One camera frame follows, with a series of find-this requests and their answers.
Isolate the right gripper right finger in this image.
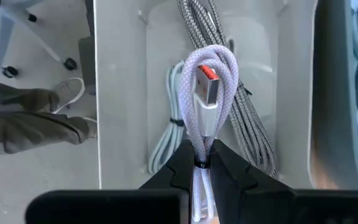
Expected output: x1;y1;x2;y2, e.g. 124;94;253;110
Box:
209;139;358;224

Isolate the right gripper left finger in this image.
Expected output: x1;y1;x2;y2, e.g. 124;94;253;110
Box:
25;139;196;224

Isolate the lilac braided USB cable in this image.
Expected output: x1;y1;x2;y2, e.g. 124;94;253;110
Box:
178;44;240;224

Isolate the grey plastic tray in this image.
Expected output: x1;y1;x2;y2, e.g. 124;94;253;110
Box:
93;0;358;191

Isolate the person's leg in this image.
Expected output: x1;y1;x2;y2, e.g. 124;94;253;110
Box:
0;73;99;156

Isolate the person's shoe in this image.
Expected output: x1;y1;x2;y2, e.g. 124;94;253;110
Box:
52;77;86;114

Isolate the white office chair base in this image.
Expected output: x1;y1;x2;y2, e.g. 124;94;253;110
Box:
0;0;78;79

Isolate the white bundled USB cable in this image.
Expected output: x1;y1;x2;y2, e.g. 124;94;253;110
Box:
147;60;186;175

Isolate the black aluminium table frame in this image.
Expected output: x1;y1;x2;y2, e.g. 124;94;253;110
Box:
77;0;98;96

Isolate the grey braided USB cable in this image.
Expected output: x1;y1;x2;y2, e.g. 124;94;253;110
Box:
177;0;277;177

